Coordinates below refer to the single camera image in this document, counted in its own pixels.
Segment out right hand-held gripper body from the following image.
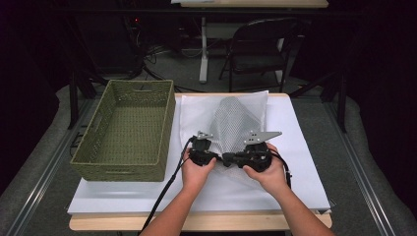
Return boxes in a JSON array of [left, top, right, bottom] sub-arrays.
[[244, 131, 283, 173]]

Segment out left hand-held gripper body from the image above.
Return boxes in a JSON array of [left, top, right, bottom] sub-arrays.
[[189, 131, 217, 166]]

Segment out dark green garment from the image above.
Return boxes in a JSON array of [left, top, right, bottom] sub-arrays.
[[209, 95, 254, 155]]

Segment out white mesh laundry bag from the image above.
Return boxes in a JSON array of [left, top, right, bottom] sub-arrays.
[[179, 90, 270, 186]]

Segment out green woven basket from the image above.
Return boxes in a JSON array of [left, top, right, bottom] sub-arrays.
[[69, 79, 176, 183]]

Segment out person's right hand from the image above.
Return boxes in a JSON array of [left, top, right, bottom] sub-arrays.
[[243, 143, 288, 198]]

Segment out person's left hand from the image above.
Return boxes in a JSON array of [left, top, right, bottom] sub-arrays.
[[181, 148, 217, 193]]

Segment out white board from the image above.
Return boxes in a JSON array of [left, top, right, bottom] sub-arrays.
[[67, 92, 332, 215]]

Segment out light wooden table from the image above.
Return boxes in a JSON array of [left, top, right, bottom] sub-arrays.
[[68, 92, 332, 232]]

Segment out black metal stand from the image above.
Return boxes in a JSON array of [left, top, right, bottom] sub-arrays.
[[67, 70, 110, 131], [289, 70, 349, 134]]

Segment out black folding chair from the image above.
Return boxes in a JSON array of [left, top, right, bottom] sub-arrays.
[[218, 18, 311, 93]]

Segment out white-legged wooden desk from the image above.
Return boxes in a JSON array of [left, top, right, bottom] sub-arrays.
[[170, 0, 329, 85]]

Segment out right hand-held gripper cable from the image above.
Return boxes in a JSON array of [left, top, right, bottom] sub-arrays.
[[269, 151, 293, 190]]

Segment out hand-held gripper cable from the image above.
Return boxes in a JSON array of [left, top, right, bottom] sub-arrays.
[[269, 151, 293, 190], [140, 137, 195, 234]]

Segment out left hand-held gripper cable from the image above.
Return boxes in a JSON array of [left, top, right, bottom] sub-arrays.
[[140, 137, 195, 234]]

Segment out aluminium rail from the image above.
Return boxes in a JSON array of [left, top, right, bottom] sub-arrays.
[[323, 101, 398, 236], [6, 97, 96, 236]]

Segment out black floor cables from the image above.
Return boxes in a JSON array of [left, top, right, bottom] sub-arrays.
[[123, 16, 205, 93]]

